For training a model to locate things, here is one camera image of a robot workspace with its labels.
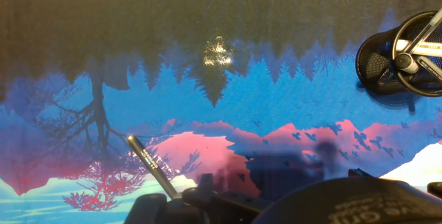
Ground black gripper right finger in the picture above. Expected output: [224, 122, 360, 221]
[347, 167, 376, 180]

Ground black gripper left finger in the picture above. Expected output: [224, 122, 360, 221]
[123, 172, 272, 224]

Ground dark slim pen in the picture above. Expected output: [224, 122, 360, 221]
[126, 134, 179, 200]

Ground black mesh pen holder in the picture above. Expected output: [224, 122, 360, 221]
[355, 9, 442, 97]

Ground black pen with silver cap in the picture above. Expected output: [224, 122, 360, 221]
[394, 52, 442, 82]

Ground white marker pen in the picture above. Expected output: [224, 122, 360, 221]
[395, 39, 442, 58]

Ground landscape print cloth mat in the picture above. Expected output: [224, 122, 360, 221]
[0, 0, 442, 224]

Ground pens inside mesh cup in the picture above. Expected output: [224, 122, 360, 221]
[402, 6, 442, 55]

